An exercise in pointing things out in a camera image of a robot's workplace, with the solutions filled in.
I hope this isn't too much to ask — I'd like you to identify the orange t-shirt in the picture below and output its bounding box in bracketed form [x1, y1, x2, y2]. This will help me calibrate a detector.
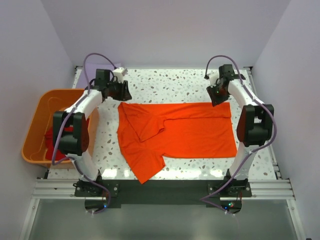
[117, 102, 237, 184]

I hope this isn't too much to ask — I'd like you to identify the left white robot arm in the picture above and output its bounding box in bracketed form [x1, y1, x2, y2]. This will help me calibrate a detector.
[51, 67, 132, 198]

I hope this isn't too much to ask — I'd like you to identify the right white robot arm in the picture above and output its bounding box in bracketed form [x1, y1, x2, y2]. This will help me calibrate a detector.
[204, 64, 277, 197]

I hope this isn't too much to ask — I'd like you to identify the folded lavender t-shirt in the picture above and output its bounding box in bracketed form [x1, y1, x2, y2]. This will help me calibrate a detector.
[72, 63, 114, 89]

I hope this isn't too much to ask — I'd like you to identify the orange plastic basket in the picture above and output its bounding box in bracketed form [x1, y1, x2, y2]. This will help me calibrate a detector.
[21, 89, 103, 168]

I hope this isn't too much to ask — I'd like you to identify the red t-shirt in basket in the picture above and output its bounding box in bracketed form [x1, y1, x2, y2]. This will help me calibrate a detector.
[44, 118, 91, 162]

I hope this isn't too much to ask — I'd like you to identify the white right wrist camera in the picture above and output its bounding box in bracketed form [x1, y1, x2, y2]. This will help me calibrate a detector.
[208, 73, 220, 87]

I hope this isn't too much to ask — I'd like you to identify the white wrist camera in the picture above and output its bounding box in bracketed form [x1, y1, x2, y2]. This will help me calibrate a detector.
[208, 73, 220, 87]
[112, 67, 128, 84]

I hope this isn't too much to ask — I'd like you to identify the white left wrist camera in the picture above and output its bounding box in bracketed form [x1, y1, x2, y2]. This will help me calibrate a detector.
[112, 67, 128, 84]

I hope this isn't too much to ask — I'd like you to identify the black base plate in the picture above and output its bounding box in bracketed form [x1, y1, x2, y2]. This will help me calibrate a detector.
[73, 179, 252, 211]

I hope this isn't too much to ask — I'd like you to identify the aluminium front rail frame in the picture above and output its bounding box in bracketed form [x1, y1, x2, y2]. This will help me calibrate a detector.
[19, 177, 307, 240]

